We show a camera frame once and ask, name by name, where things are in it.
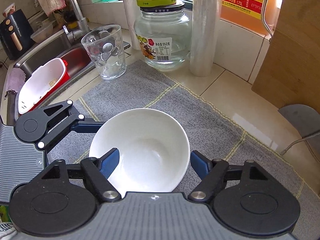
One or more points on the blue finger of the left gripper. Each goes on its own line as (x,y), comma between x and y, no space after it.
(86,126)

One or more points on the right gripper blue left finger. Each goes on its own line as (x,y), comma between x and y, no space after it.
(96,173)

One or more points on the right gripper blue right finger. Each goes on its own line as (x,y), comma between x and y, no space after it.
(212,174)

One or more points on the white bowl pink flowers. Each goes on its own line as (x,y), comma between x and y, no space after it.
(154,150)

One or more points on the metal kitchen faucet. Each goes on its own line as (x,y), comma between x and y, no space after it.
(83,29)

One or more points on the santoku kitchen knife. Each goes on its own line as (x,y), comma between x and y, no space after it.
(302,117)

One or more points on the red white sink strainer basket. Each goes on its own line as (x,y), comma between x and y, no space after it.
(42,83)

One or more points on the grey and teal dish mat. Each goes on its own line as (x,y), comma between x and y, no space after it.
(209,131)

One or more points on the clear glass cup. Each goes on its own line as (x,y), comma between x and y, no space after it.
(104,46)

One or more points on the black air fryer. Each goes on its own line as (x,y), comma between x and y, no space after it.
(16,35)

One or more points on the bamboo cutting board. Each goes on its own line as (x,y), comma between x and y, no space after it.
(290,71)

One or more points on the large glass jar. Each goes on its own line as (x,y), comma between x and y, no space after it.
(163,31)

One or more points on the plastic wrap roll left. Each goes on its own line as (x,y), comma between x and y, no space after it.
(132,11)

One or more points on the plastic wrap roll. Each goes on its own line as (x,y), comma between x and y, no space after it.
(132,11)
(206,18)

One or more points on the orange cooking wine jug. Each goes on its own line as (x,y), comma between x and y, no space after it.
(246,13)

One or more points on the plastic wrap roll right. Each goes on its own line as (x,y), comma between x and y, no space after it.
(206,18)

